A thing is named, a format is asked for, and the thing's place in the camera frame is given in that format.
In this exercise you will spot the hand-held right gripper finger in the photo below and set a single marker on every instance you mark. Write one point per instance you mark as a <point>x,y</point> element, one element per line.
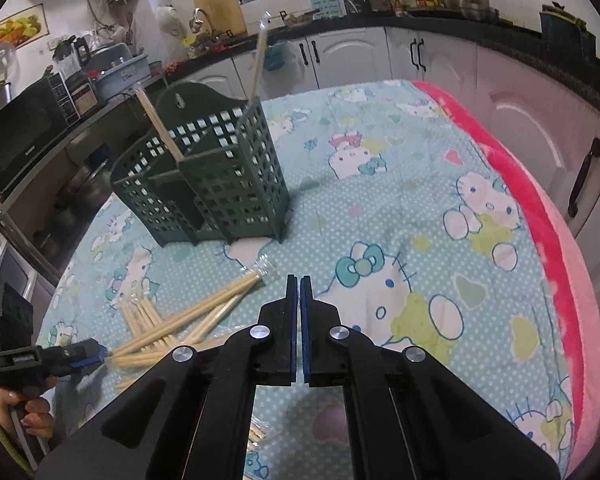
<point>304,335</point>
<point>295,335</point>

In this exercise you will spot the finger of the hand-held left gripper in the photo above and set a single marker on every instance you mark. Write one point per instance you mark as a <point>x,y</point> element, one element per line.
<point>92,357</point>

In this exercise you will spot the bunch of wooden chopsticks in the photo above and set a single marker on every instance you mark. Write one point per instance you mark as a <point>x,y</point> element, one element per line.
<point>200,310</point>

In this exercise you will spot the green plastic utensil holder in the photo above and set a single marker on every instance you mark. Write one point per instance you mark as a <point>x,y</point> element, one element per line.
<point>230,195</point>

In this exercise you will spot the wooden chopstick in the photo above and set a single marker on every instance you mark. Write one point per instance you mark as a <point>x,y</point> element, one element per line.
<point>157,125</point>
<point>258,60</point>

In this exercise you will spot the person's left hand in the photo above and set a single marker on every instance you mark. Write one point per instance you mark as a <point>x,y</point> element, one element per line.
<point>35,417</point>

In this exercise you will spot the cartoon cat printed blanket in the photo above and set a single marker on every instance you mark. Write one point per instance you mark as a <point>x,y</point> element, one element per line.
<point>380,210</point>

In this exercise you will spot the grey storage shelf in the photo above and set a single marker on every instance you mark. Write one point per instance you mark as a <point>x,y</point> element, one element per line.
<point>35,180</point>

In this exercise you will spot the black microwave oven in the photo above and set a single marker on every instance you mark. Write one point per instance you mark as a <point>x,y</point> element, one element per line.
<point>25,130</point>

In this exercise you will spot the blue hanging bag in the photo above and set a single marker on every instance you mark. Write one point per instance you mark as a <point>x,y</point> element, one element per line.
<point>276,57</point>

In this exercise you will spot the white kitchen cabinet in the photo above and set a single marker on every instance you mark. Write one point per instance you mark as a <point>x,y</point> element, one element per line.
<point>350,60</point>

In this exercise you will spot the blue dish drainer box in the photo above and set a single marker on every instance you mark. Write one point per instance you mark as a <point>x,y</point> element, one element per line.
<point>125,77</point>

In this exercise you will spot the black blender jug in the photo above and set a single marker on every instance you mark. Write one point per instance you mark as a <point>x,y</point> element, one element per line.
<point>75,55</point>

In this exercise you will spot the small food bowl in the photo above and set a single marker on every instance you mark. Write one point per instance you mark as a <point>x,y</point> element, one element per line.
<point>297,20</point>

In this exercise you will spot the blue knife block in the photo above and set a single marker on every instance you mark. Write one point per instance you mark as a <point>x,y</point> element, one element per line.
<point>327,5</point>

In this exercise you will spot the steel kitchen faucet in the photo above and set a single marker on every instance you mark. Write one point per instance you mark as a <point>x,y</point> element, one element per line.
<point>199,15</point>

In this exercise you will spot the wooden cutting board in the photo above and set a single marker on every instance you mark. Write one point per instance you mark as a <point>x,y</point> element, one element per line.
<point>222,7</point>

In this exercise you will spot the white electric kettle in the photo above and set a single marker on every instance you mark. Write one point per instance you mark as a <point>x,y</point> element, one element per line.
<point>172,20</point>

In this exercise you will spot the black kitchen countertop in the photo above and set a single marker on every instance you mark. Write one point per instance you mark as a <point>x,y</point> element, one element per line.
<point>480,35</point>

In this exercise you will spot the dark blue pot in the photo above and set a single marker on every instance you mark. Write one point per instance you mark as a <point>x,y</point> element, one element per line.
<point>560,27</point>

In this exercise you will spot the fruit wall poster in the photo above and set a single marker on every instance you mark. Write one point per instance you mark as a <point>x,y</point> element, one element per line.
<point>12,27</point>

